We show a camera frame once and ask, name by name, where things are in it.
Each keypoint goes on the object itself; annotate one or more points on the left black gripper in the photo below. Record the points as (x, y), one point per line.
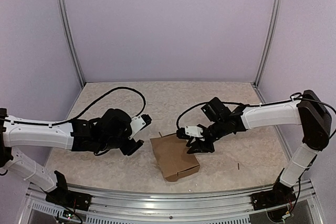
(130, 149)

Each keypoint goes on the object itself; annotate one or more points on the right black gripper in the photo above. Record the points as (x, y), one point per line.
(198, 144)

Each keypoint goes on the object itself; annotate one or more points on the brown cardboard paper box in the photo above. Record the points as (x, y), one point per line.
(172, 158)

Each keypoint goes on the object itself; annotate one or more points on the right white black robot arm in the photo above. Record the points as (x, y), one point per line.
(304, 109)

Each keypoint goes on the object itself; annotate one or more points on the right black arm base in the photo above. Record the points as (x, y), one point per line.
(272, 198)

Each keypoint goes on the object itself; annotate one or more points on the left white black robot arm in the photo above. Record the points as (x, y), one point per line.
(114, 130)

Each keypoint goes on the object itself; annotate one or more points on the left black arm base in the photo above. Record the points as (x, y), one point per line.
(70, 199)

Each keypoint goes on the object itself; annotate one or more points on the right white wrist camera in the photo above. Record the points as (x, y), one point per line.
(189, 132)

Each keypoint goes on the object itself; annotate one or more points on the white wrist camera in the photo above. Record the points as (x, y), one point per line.
(138, 123)
(189, 132)

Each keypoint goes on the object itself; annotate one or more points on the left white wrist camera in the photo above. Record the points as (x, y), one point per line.
(138, 123)

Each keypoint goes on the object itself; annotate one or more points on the front aluminium frame rail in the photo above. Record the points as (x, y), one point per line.
(115, 206)

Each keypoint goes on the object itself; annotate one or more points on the left aluminium frame post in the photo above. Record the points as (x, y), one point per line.
(70, 42)

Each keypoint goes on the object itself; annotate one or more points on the aluminium frame post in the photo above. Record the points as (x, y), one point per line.
(267, 46)
(70, 42)

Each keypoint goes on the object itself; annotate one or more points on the right aluminium frame post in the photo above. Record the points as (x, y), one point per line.
(267, 46)

